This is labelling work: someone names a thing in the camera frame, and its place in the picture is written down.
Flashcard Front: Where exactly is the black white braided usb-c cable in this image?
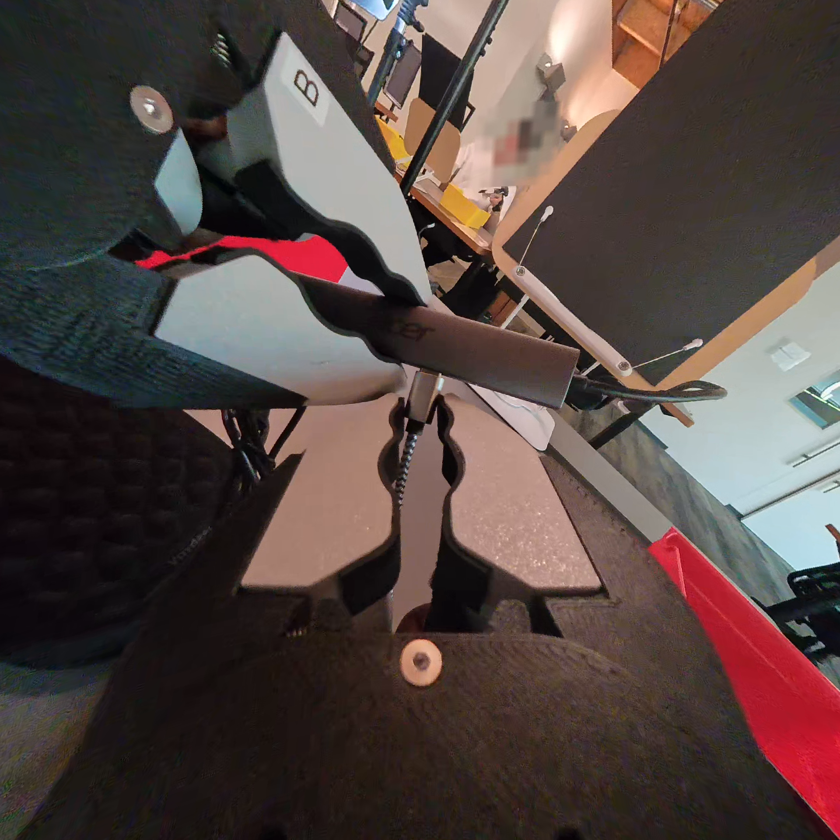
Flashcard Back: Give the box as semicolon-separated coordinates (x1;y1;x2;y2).
392;369;442;508

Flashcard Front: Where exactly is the dark grey usb hub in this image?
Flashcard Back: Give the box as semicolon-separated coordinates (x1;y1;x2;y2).
298;274;582;410

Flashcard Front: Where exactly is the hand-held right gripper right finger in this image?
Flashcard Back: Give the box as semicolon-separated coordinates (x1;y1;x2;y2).
430;394;605;631

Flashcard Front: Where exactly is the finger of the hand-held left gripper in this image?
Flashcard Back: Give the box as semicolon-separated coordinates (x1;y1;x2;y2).
152;126;409;404
193;31;435;308

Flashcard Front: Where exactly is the black panel on wooden board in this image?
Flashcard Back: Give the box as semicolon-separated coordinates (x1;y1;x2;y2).
492;0;840;427

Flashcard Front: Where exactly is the black hub cable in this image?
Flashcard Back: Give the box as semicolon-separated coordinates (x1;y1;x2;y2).
566;377;728;413

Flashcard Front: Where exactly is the yellow plastic bin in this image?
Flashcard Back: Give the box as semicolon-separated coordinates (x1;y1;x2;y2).
441;182;492;229
375;118;411;165

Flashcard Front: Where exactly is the small grey monitor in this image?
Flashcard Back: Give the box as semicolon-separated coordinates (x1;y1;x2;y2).
384;39;422;109

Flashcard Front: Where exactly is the black board on white stand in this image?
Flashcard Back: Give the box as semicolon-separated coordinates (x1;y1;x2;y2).
484;206;704;454

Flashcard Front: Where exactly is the black monitor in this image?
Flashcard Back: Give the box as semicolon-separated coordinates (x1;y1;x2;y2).
420;33;475;129

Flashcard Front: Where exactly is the black round disc stand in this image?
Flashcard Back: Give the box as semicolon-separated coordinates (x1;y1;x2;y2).
399;0;511;198

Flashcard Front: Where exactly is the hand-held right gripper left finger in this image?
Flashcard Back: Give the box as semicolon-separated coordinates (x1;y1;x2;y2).
239;395;403;618

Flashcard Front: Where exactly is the black honeycomb cushion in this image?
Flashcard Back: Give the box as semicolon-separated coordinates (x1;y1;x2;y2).
0;357;263;667

